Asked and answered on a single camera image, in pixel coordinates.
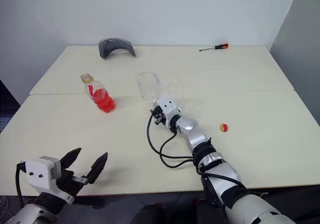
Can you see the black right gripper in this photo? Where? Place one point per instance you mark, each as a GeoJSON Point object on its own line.
{"type": "Point", "coordinates": [160, 117]}

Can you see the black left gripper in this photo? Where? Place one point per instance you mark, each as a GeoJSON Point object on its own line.
{"type": "Point", "coordinates": [68, 182]}

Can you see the bottle with red liquid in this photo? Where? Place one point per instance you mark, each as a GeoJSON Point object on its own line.
{"type": "Point", "coordinates": [103, 101]}

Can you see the small red yellow ball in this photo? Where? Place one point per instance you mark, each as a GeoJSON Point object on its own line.
{"type": "Point", "coordinates": [224, 127]}

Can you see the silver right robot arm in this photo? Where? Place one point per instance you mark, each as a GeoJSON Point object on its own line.
{"type": "Point", "coordinates": [220, 174]}

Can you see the grey curved plastic part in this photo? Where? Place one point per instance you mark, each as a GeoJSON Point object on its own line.
{"type": "Point", "coordinates": [106, 48]}

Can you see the dark mesh panel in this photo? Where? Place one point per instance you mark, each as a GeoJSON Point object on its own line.
{"type": "Point", "coordinates": [6, 108]}

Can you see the grey partition panel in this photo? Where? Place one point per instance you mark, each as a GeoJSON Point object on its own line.
{"type": "Point", "coordinates": [302, 53]}

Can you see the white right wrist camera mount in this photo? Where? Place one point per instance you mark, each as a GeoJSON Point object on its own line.
{"type": "Point", "coordinates": [168, 107]}

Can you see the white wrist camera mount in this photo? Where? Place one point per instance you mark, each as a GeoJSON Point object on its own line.
{"type": "Point", "coordinates": [168, 107]}
{"type": "Point", "coordinates": [41, 174]}

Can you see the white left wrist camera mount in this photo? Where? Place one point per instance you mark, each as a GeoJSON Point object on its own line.
{"type": "Point", "coordinates": [41, 174]}

